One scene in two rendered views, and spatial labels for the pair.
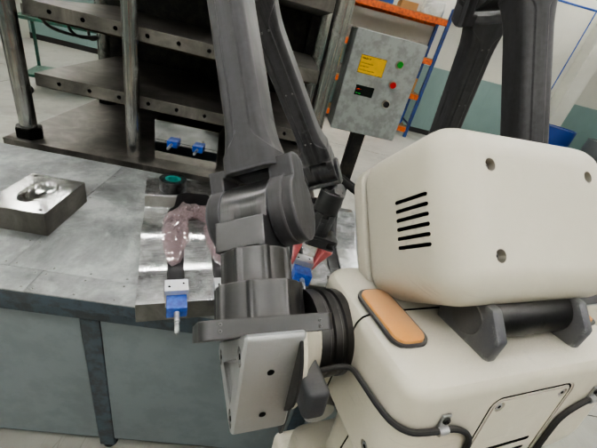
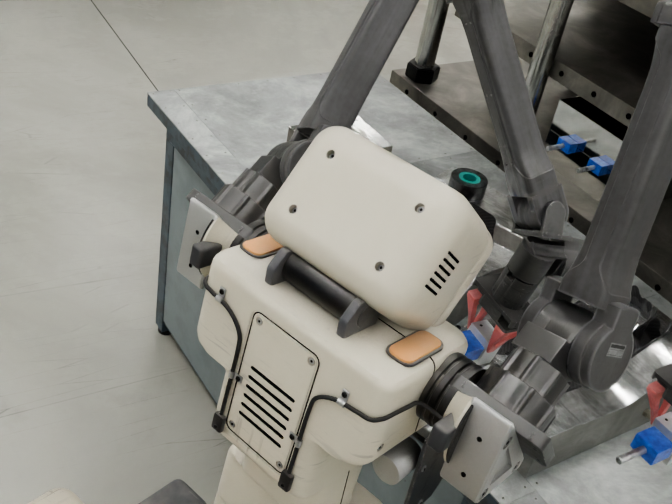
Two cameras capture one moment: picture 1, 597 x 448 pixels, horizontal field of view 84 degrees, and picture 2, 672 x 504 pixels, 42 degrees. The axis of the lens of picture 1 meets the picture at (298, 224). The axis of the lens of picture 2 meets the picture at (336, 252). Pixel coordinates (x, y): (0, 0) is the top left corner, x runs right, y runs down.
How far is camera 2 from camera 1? 0.96 m
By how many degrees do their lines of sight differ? 50
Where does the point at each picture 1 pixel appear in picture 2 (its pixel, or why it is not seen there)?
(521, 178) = (348, 174)
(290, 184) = (301, 144)
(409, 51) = not seen: outside the picture
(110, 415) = not seen: hidden behind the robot
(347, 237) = (636, 382)
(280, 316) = (225, 211)
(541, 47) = (650, 112)
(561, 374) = (304, 332)
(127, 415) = not seen: hidden behind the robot
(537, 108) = (620, 185)
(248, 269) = (239, 182)
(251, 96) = (336, 76)
